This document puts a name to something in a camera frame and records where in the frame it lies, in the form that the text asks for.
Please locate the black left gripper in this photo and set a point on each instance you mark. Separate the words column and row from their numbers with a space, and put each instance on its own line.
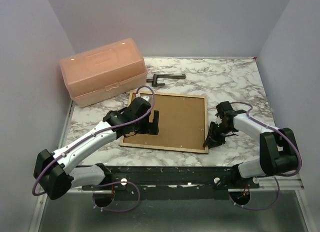
column 150, row 128

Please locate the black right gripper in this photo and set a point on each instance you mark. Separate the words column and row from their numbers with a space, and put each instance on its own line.
column 213, row 141

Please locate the brown fibreboard backing board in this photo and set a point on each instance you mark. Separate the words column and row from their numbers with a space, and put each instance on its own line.
column 167, row 119

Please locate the light wooden picture frame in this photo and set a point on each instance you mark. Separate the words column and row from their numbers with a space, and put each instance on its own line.
column 165, row 147

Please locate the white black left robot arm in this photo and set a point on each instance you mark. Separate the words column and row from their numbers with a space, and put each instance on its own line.
column 57, row 172

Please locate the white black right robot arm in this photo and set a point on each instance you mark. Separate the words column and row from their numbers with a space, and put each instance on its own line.
column 278, row 150

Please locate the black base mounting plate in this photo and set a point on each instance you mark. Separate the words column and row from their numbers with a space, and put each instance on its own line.
column 157, row 183

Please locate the pink translucent plastic box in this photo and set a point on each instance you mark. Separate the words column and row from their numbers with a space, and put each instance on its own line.
column 104, row 72

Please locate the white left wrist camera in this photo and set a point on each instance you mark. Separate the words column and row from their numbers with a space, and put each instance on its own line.
column 146, row 97

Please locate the aluminium extrusion rail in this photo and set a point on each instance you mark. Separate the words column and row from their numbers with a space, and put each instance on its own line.
column 285, row 183

